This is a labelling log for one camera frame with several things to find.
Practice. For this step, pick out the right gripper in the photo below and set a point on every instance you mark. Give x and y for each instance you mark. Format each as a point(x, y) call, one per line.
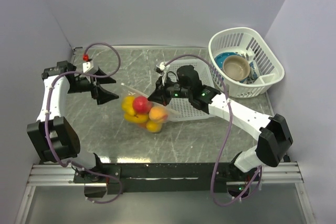
point(160, 96)

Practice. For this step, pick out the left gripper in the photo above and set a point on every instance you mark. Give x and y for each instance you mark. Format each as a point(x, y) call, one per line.
point(103, 96)

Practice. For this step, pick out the orange fake peach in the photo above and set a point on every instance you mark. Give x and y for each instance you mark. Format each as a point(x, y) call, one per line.
point(158, 114)

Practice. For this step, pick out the red fake apple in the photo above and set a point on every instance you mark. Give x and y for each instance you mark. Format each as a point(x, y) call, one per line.
point(141, 105)

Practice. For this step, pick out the polka dot zip bag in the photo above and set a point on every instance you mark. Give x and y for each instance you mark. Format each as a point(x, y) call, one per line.
point(150, 126)

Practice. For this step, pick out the yellow fake lemon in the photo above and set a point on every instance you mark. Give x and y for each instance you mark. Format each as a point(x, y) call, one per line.
point(127, 105)

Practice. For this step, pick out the yellow fake banana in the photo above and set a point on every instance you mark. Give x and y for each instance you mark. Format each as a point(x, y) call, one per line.
point(137, 119)

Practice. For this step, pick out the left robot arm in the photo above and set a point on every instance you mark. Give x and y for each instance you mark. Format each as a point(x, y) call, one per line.
point(52, 136)

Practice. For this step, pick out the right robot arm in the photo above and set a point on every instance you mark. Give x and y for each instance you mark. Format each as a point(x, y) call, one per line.
point(271, 132)

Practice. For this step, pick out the flat white perforated basket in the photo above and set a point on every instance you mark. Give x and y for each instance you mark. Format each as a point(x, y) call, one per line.
point(188, 113)

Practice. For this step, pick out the blue plate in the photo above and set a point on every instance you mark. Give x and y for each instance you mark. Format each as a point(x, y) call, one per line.
point(219, 59)

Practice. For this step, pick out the beige bowl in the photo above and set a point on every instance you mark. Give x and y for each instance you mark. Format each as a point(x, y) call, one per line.
point(237, 68)

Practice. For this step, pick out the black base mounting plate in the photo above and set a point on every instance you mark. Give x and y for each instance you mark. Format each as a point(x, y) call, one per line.
point(118, 178)

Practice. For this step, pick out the white oval dish basket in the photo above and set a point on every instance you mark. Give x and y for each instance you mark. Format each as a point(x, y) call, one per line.
point(264, 69)

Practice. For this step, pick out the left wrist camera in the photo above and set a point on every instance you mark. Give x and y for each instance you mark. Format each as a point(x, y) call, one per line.
point(88, 65)

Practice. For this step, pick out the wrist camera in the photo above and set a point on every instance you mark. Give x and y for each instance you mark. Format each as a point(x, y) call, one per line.
point(88, 65)
point(161, 68)

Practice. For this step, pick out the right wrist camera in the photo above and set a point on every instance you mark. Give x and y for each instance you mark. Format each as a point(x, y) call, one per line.
point(161, 68)

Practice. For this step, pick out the aluminium frame rail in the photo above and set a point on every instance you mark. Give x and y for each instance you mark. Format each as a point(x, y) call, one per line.
point(55, 175)

